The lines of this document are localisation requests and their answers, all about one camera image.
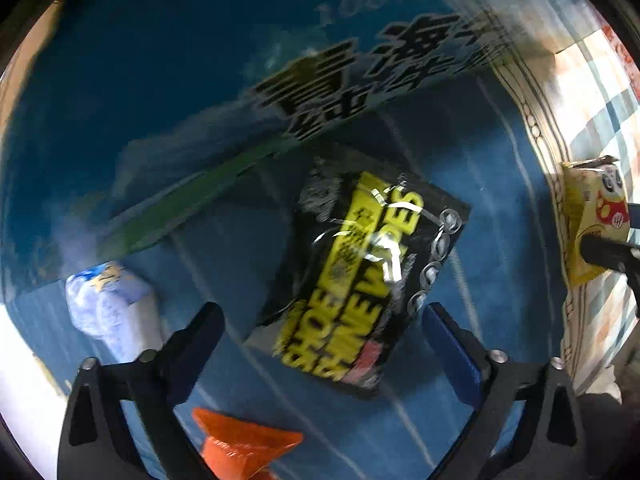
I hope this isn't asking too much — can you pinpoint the yellow snack packet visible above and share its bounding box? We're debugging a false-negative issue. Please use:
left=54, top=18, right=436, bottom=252
left=560, top=156, right=632, bottom=287

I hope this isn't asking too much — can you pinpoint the pale blue plastic packet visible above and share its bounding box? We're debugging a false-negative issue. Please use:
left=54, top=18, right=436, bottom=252
left=65, top=261, right=164, bottom=365

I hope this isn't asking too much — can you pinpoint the black and yellow wipes packet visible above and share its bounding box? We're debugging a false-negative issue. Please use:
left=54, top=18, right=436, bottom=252
left=243, top=156, right=471, bottom=400

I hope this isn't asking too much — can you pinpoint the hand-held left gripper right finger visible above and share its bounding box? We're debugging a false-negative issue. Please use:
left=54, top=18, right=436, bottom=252
left=421, top=302, right=601, bottom=480

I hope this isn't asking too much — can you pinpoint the orange snack packet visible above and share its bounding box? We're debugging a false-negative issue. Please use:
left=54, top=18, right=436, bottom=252
left=192, top=407, right=305, bottom=480

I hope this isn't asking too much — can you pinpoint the checkered cloth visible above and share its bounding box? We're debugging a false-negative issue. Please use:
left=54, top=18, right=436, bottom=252
left=440, top=0, right=640, bottom=406

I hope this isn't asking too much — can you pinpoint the large blue printed box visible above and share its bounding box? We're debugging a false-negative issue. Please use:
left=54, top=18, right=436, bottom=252
left=0, top=0, right=516, bottom=306

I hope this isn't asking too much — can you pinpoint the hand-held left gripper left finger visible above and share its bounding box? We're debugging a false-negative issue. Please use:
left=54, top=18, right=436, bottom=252
left=56, top=302, right=225, bottom=480

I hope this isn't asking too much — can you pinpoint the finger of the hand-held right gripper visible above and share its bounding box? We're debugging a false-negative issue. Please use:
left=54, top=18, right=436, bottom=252
left=580, top=234, right=640, bottom=273

